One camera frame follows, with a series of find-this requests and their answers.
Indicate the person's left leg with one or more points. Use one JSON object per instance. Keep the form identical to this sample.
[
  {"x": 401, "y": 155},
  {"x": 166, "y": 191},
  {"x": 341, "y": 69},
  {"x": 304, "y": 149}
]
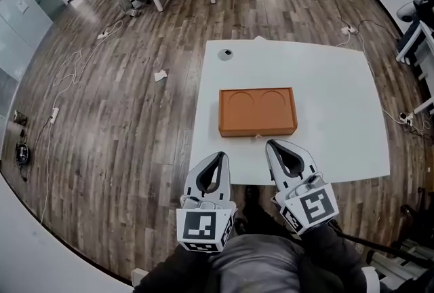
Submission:
[{"x": 240, "y": 225}]

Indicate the person's leg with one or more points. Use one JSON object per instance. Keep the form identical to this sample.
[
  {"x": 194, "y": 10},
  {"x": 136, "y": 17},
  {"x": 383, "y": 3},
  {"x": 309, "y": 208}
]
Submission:
[
  {"x": 252, "y": 196},
  {"x": 240, "y": 225}
]

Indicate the white equipment stand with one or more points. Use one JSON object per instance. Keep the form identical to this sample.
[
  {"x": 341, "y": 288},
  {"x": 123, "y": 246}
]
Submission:
[{"x": 390, "y": 266}]

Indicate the white power strip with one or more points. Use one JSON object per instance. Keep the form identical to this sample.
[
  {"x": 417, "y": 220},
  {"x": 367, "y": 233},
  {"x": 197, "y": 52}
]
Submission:
[
  {"x": 349, "y": 30},
  {"x": 102, "y": 35},
  {"x": 54, "y": 114},
  {"x": 407, "y": 117}
]

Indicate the white rectangular box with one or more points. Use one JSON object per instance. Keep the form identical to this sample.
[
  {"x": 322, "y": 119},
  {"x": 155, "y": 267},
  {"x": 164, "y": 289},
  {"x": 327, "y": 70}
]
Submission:
[{"x": 259, "y": 38}]

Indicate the large white table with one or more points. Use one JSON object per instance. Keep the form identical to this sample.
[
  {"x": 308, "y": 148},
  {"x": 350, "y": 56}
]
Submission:
[{"x": 305, "y": 64}]

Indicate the crumpled white paper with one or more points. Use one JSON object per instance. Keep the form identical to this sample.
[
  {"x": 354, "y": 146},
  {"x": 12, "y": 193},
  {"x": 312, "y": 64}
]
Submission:
[{"x": 161, "y": 75}]

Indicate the person's grey shirt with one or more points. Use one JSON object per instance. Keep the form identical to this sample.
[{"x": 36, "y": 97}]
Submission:
[{"x": 254, "y": 261}]

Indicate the small dark box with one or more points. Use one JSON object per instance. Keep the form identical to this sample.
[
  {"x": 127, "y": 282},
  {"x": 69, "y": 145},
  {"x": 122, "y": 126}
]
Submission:
[{"x": 20, "y": 117}]

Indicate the person's right leg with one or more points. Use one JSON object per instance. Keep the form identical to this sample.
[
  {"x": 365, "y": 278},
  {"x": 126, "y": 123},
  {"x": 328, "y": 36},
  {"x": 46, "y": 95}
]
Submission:
[{"x": 252, "y": 196}]

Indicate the white backpack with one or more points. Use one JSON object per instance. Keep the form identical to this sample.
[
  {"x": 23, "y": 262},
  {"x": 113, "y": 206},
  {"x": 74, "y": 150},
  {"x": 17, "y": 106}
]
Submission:
[{"x": 407, "y": 10}]

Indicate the white square panel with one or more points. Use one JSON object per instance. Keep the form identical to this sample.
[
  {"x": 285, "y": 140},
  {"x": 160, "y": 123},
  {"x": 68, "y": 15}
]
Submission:
[{"x": 139, "y": 276}]

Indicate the person's right forearm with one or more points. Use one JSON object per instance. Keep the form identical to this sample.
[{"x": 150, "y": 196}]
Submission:
[{"x": 335, "y": 251}]

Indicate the black round floor device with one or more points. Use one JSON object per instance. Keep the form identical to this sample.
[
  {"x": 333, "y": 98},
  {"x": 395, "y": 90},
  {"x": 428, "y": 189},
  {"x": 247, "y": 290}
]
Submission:
[{"x": 22, "y": 152}]

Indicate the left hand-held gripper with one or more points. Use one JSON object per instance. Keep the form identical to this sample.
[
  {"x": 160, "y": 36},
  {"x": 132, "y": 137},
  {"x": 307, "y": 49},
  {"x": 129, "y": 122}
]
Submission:
[{"x": 198, "y": 225}]

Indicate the person's left forearm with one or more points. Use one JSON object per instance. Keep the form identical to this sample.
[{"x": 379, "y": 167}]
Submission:
[{"x": 162, "y": 271}]

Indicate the orange storage box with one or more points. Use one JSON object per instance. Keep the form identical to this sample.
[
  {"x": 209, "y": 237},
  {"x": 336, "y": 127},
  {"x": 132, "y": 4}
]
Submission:
[{"x": 256, "y": 108}]

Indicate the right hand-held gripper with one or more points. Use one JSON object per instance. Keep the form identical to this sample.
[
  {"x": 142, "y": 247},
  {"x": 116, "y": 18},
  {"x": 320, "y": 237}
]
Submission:
[{"x": 315, "y": 210}]

